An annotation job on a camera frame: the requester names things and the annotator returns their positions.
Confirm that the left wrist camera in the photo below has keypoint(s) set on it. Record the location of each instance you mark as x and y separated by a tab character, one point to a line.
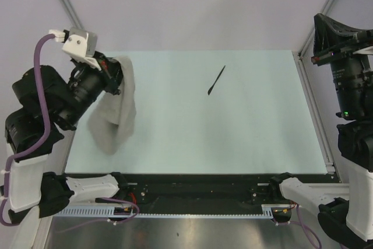
77	43

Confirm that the grey cloth napkin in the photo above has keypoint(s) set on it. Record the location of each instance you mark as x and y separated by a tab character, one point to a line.
112	122

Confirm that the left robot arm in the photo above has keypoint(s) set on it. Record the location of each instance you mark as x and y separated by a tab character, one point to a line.
50	104

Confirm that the light blue cable duct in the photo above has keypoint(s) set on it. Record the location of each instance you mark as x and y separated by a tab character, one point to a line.
115	212

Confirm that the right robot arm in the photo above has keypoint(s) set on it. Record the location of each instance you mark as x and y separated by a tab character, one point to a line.
346	221

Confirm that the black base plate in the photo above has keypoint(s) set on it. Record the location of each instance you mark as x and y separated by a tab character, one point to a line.
202	194

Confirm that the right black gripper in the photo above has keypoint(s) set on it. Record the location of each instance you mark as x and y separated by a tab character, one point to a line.
332	39

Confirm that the right aluminium frame post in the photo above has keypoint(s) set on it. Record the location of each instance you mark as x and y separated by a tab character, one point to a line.
326	9

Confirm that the right side aluminium rail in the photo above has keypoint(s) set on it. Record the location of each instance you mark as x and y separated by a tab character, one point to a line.
315	115

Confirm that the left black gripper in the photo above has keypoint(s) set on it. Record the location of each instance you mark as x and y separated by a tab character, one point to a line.
111	69

